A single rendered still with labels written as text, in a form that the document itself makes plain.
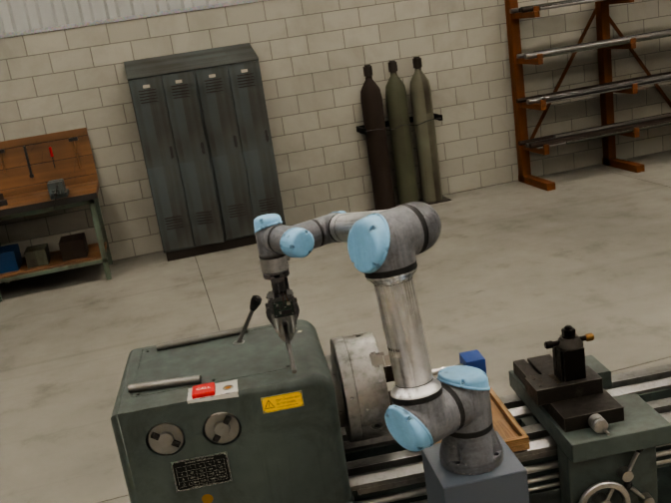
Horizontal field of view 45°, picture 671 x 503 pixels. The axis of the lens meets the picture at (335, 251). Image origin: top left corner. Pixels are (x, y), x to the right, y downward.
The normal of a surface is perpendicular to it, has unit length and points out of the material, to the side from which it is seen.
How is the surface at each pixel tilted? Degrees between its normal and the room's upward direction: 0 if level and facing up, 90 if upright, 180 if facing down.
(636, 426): 0
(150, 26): 90
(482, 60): 90
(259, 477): 90
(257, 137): 90
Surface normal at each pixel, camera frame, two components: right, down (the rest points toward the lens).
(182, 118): -0.07, 0.29
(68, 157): 0.24, 0.24
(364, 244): -0.81, 0.15
